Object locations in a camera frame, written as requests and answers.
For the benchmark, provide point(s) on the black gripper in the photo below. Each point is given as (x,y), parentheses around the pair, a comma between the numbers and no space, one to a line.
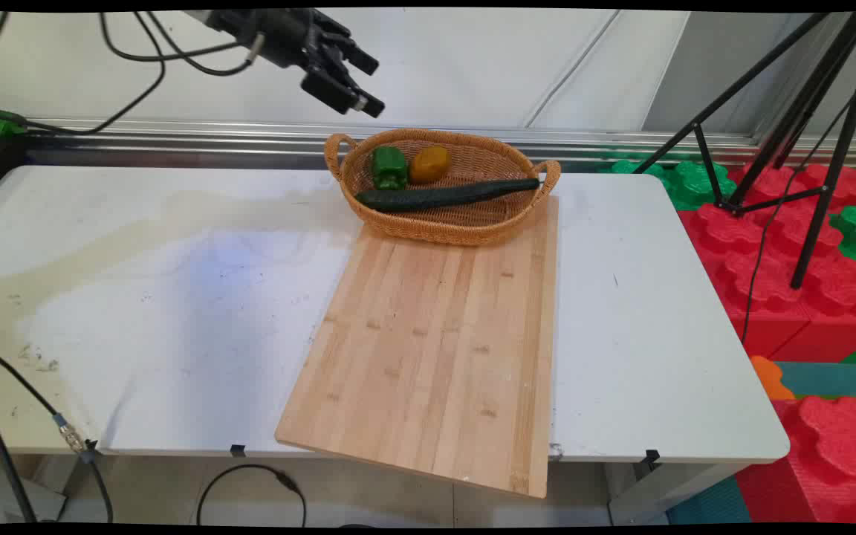
(272,33)

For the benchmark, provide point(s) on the dark green cucumber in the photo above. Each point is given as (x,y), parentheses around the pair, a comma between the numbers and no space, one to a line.
(443,195)

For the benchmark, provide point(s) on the green bell pepper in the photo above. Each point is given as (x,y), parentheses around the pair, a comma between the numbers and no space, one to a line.
(389,167)

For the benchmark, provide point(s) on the orange bell pepper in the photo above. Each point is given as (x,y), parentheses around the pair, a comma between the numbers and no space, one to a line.
(429,163)

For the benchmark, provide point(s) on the woven wicker basket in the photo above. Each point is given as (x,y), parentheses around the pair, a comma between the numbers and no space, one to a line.
(472,219)

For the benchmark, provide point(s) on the bamboo cutting board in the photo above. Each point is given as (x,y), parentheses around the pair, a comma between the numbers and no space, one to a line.
(435,349)

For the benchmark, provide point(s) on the green toy vegetable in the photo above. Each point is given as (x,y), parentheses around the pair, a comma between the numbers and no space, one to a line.
(1,128)

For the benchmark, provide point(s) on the black table edge clip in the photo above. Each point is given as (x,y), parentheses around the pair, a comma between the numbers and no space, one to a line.
(652,456)
(238,450)

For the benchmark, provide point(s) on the large red foam block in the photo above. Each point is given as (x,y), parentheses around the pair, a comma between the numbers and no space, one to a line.
(770,267)

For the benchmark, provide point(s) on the orange foam piece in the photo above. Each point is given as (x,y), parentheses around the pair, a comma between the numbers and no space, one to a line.
(770,377)

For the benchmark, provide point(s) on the grey table leg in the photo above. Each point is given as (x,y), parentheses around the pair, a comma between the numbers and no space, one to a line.
(658,494)

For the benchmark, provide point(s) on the teal foam mat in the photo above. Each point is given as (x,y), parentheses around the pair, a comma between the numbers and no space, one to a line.
(837,377)

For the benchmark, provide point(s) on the small red foam block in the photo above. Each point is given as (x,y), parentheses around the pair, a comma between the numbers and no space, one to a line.
(837,446)

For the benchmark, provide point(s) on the aluminium frame rail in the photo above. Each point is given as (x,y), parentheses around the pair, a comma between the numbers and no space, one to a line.
(250,137)

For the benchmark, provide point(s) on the black camera tripod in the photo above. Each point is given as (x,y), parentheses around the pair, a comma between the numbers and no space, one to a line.
(829,111)

